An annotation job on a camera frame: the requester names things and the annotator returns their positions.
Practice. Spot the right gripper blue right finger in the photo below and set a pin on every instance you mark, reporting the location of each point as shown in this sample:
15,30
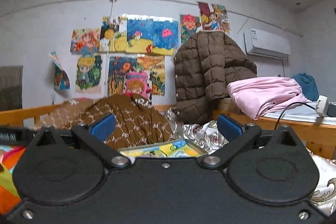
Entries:
229,128

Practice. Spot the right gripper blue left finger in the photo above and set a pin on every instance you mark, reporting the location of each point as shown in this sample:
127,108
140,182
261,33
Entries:
103,128

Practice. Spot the white floral satin quilt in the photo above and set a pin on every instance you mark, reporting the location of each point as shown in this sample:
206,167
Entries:
208,137

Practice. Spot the colourful striped brown quilt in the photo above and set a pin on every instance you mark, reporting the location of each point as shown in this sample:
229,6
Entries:
137,122

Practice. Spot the pink folded blanket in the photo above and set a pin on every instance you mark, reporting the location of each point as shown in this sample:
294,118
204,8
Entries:
258,96

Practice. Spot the grey tray with drawing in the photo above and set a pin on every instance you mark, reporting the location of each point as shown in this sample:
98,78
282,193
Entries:
171,149

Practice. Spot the blond boy drawing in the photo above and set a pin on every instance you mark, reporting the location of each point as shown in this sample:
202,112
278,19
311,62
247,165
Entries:
88,74

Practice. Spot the pink cartoon girl poster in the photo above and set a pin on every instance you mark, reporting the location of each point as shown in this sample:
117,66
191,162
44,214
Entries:
138,82

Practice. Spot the peeling colourful drawing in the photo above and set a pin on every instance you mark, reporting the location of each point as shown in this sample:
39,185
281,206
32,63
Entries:
61,80

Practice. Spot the starry night style drawing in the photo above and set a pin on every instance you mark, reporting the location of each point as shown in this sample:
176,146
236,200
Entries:
118,68

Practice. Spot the brown quilted jacket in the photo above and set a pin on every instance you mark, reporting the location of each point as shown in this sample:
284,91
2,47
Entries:
204,66

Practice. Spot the orange landscape dinosaur drawing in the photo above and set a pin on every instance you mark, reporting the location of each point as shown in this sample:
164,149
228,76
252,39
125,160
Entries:
156,66

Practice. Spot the red hair girl drawing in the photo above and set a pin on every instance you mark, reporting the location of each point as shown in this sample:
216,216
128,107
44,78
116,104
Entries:
85,41

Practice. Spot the white air conditioner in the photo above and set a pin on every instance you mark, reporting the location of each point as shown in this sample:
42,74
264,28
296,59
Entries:
265,44

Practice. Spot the moon and yellow drawing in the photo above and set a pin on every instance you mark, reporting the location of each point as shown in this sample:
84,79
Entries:
113,34

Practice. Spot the white power adapter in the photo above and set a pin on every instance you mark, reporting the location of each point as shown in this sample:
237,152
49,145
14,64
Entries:
322,106

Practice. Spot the blue yellow sea drawing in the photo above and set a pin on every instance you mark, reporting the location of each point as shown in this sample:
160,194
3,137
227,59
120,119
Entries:
151,35

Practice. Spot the grey wall cabinet door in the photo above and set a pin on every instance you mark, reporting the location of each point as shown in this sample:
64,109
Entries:
11,87

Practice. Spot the wooden bed frame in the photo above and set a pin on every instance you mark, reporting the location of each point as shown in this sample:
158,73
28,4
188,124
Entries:
320,138

